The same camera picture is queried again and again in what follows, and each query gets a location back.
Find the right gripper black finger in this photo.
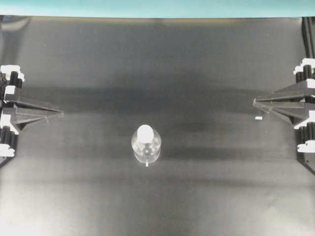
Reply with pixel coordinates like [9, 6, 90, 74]
[253, 101, 315, 128]
[253, 79, 315, 104]

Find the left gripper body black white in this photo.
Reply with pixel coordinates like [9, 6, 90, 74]
[0, 65, 25, 157]

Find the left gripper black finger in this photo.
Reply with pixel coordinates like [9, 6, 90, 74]
[4, 94, 63, 114]
[11, 108, 63, 134]

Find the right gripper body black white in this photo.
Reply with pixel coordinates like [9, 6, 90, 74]
[294, 58, 315, 153]

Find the white bottle cap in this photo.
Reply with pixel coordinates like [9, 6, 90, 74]
[137, 124, 154, 144]

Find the clear plastic bottle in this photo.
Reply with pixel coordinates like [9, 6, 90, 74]
[131, 127, 162, 167]

